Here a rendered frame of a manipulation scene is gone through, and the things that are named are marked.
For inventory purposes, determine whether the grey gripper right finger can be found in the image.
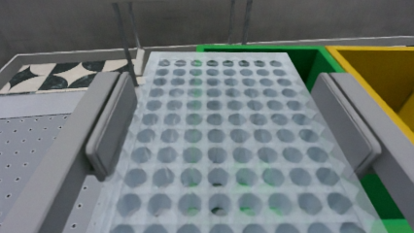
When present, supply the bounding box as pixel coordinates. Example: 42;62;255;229
310;73;414;231

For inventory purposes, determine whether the yellow recycle bin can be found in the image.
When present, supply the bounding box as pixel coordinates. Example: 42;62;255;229
324;46;414;145

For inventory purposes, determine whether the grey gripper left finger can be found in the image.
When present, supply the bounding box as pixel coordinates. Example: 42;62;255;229
0;72;136;233

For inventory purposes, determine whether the clear well plate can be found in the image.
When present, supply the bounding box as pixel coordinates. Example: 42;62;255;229
86;52;388;233

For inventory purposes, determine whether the green returns bin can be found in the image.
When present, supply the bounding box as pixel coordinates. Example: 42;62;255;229
195;45;414;233

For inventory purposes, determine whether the grey rectangular base plate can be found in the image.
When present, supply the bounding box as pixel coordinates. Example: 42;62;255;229
0;113;103;233

